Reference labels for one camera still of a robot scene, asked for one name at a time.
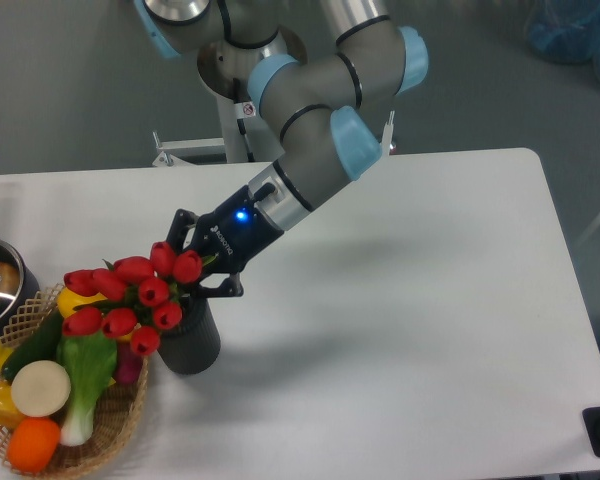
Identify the woven wicker basket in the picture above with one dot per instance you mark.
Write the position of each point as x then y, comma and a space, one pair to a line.
116, 415

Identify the purple red radish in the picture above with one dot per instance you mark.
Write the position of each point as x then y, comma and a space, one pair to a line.
129, 365

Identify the green bok choy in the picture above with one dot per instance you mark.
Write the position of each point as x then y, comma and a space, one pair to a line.
89, 362

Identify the round white bun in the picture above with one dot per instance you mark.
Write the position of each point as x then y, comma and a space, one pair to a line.
41, 388

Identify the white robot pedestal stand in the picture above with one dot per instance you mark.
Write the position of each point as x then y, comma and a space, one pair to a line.
246, 138

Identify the red tulip bouquet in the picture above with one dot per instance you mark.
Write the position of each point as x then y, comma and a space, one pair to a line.
152, 292

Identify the dark green cucumber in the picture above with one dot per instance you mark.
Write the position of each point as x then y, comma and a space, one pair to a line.
41, 344

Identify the yellow squash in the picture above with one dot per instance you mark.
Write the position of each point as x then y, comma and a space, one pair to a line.
82, 315

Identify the orange fruit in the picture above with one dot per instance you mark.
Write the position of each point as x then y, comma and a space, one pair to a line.
32, 444

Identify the blue plastic bag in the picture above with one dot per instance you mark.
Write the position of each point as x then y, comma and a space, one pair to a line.
565, 32

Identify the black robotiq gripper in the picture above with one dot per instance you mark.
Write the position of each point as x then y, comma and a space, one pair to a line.
234, 233

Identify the dark grey ribbed vase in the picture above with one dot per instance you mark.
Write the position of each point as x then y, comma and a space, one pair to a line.
194, 345

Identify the yellow bell pepper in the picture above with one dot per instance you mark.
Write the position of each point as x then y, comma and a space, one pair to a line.
10, 415

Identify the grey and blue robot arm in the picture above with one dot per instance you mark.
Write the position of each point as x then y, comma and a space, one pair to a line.
244, 55

